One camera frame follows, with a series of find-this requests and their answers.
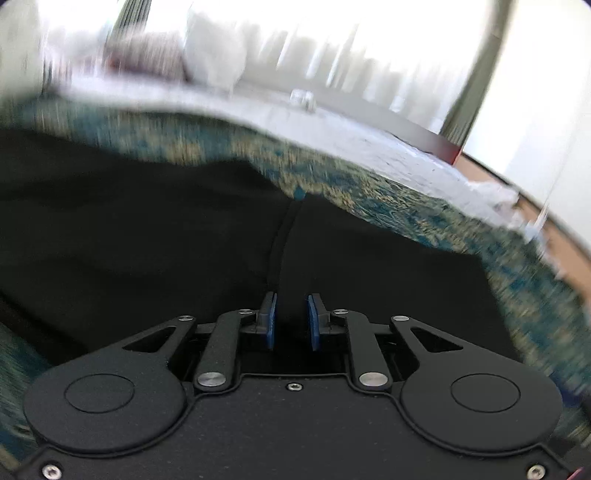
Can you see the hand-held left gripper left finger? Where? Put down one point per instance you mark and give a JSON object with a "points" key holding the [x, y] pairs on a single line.
{"points": [[271, 323]]}

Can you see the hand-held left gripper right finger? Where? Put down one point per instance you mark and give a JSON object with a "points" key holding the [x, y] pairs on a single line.
{"points": [[315, 323]]}

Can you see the black pants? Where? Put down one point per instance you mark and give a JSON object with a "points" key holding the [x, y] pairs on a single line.
{"points": [[161, 240]]}

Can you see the teal paisley blanket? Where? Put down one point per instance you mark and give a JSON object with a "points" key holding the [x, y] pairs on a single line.
{"points": [[392, 203]]}

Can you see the white bed sheet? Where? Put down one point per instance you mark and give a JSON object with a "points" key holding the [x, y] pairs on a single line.
{"points": [[360, 138]]}

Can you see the crumpled white cloth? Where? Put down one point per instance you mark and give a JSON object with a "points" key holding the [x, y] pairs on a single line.
{"points": [[496, 196]]}

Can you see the small clear object on bed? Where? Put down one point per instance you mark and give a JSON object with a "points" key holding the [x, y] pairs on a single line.
{"points": [[302, 99]]}

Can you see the sheer white curtain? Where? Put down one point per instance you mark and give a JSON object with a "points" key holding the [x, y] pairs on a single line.
{"points": [[346, 46]]}

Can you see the white pillow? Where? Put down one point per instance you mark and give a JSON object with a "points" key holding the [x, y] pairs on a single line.
{"points": [[212, 50]]}

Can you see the grey-green curtain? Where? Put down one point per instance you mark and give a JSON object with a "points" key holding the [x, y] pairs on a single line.
{"points": [[127, 18], [473, 87]]}

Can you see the floral pillow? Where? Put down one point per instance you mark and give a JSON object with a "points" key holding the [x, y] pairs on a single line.
{"points": [[143, 57]]}

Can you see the white wardrobe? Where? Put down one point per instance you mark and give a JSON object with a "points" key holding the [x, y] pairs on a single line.
{"points": [[531, 106]]}

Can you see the white flower print cushion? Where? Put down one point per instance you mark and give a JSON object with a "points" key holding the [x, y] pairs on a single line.
{"points": [[18, 46]]}

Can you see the bed frame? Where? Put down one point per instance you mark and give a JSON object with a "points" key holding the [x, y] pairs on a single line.
{"points": [[406, 127]]}

